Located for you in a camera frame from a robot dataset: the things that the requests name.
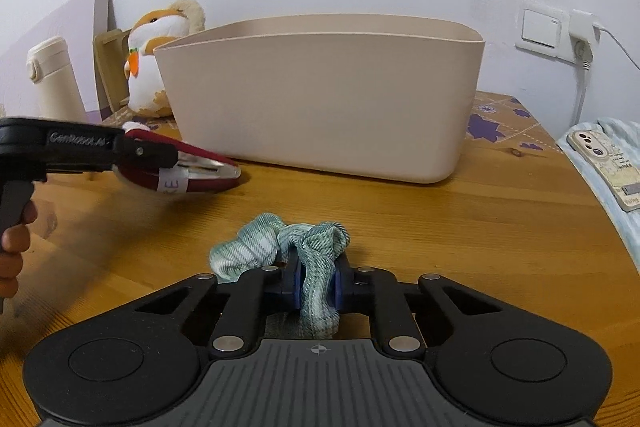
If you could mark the floral table mat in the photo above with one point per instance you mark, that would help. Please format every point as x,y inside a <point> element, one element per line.
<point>500,122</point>

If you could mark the orange white hamster plush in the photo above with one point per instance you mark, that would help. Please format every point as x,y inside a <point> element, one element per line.
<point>150,72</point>

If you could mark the person's left hand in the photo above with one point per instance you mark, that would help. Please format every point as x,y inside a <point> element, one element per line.
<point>12,257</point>

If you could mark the white wall switch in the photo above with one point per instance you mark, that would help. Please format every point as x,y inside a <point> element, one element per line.
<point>540,27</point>

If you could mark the white charger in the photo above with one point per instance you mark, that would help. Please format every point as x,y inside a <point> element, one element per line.
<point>584,26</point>

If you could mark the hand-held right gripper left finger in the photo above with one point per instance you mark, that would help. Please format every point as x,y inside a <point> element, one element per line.
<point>295,284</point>

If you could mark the red hair clip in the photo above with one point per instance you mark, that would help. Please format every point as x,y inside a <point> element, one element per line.
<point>210,182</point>

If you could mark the blue striped blanket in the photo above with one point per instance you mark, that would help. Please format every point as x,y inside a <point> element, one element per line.
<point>622,227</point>

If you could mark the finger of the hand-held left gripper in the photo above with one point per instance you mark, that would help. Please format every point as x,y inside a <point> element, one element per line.
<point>145,154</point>

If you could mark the beige plastic storage container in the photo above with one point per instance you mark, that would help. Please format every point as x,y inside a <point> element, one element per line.
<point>320,102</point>

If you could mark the cream thermos bottle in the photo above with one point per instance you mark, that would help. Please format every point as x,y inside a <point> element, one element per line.
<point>55,82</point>

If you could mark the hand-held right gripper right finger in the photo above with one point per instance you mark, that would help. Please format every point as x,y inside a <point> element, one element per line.
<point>343,287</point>

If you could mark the phone in cream case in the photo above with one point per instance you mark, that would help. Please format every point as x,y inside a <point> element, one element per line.
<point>607,169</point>

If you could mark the small wooden stand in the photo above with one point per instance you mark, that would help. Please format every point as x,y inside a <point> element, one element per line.
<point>110,67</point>

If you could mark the green plaid scrunchie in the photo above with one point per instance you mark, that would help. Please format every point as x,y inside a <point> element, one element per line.
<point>320,267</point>

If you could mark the pale lilac board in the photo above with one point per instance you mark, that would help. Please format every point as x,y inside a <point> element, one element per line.
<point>55,17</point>

